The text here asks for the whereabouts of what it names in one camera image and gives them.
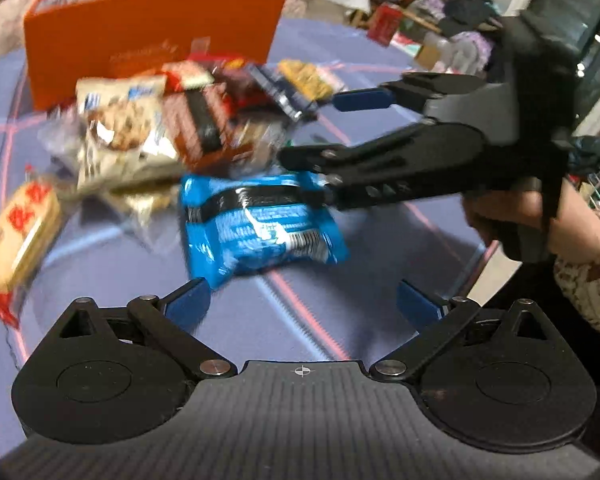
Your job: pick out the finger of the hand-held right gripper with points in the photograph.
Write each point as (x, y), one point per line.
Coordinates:
(380, 155)
(362, 99)

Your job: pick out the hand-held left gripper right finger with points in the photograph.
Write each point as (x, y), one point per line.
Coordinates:
(417, 305)

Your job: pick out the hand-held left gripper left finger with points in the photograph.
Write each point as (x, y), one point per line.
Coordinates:
(189, 304)

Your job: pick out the blue snack packet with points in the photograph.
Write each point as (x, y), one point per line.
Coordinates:
(260, 230)

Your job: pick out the orange box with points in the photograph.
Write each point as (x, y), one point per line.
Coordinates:
(105, 30)

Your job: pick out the person's right forearm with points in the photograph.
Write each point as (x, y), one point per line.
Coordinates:
(590, 280)

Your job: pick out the person's right hand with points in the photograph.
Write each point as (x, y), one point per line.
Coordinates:
(500, 207)

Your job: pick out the yellow cracker packet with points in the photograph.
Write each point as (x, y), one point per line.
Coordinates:
(307, 79)

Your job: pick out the red cardboard box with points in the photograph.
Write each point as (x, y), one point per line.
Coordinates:
(384, 25)

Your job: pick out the dark blue striped packet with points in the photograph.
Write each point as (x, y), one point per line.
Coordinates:
(280, 90)

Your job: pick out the golden clear snack packet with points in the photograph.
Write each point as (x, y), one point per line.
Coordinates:
(140, 207)

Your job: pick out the pile of dark clothes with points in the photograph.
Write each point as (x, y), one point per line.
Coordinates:
(467, 7)

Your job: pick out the dark red snack packet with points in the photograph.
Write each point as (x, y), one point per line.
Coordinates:
(237, 80)

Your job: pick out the brown red snack packet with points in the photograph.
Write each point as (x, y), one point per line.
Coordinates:
(205, 125)

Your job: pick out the red white snack packet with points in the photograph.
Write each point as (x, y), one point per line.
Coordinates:
(187, 76)

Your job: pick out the bread packet with red print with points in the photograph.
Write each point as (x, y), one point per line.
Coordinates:
(20, 240)

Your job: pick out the chocolate chip cookie packet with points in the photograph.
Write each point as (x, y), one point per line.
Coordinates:
(122, 130)

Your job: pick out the clear plastic packet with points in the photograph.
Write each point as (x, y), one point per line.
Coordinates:
(62, 135)

